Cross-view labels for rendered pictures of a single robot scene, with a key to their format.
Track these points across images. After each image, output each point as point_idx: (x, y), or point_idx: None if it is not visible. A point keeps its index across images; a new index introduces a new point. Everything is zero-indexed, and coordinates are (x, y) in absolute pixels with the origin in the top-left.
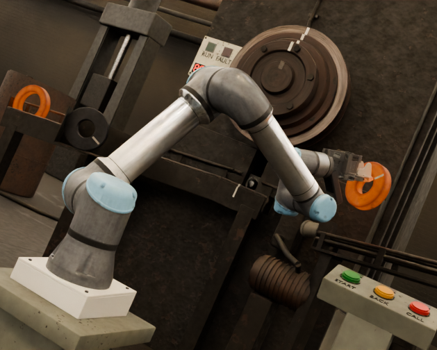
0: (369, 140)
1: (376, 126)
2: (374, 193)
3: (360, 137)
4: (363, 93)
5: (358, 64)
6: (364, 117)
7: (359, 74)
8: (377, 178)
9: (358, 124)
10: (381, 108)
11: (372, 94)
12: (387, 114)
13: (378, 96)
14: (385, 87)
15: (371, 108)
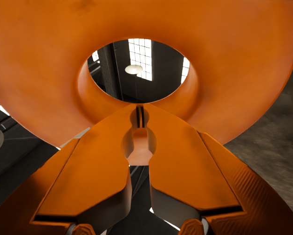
0: (275, 105)
1: (262, 125)
2: (13, 74)
3: None
4: (288, 169)
5: None
6: (287, 139)
7: None
8: (79, 134)
9: None
10: (255, 144)
11: (271, 163)
12: (245, 136)
13: (262, 159)
14: (250, 164)
15: (273, 148)
